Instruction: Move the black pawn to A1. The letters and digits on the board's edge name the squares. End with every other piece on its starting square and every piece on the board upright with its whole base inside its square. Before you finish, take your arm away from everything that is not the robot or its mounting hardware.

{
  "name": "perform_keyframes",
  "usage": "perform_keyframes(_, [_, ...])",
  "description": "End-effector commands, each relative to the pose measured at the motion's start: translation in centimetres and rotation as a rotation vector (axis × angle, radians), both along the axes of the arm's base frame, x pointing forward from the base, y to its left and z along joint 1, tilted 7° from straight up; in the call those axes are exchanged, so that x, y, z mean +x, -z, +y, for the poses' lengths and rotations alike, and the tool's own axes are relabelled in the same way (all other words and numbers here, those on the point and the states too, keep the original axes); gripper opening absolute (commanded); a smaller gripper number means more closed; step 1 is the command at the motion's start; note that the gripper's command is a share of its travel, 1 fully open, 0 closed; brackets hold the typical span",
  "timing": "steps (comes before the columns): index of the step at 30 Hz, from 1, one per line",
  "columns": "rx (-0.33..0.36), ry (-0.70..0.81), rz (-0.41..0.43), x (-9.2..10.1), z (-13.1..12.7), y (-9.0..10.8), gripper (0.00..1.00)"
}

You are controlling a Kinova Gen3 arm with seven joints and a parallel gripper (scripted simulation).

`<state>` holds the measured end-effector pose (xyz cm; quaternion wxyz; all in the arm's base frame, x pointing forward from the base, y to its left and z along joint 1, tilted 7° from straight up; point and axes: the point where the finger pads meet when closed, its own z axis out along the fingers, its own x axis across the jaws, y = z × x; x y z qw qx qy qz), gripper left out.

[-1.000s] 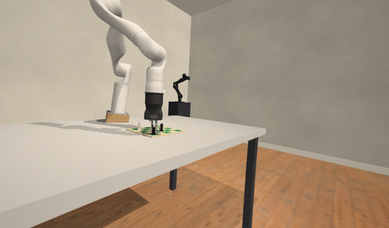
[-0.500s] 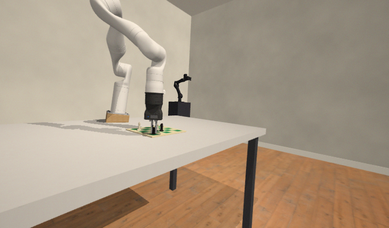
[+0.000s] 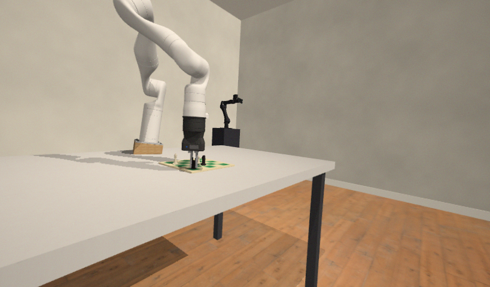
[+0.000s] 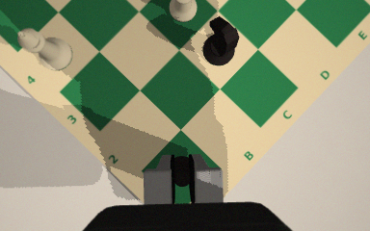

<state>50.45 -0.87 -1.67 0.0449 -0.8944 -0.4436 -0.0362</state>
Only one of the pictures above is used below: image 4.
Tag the green and cream chessboard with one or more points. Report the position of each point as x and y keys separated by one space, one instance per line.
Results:
x=138 y=86

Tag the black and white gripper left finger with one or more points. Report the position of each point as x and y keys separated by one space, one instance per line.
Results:
x=158 y=182

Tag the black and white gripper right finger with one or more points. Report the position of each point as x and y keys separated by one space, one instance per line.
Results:
x=206 y=183

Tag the white pawn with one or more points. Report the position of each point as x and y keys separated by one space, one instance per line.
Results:
x=183 y=10

